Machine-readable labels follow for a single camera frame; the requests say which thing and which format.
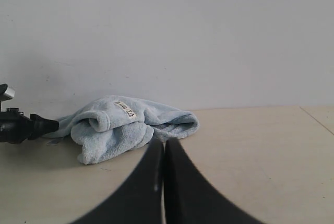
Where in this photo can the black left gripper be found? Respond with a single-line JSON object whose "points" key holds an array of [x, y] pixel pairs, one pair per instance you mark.
{"points": [[15, 127]]}

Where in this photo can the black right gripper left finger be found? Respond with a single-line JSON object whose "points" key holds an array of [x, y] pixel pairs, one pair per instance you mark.
{"points": [[138, 198]]}

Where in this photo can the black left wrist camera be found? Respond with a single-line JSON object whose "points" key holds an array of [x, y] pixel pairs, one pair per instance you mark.
{"points": [[6, 92]]}

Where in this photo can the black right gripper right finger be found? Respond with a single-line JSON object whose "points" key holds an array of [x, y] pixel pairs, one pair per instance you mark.
{"points": [[189, 197]]}

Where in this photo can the light blue fluffy towel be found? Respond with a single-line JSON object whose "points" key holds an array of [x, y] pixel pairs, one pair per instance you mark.
{"points": [[113, 125]]}

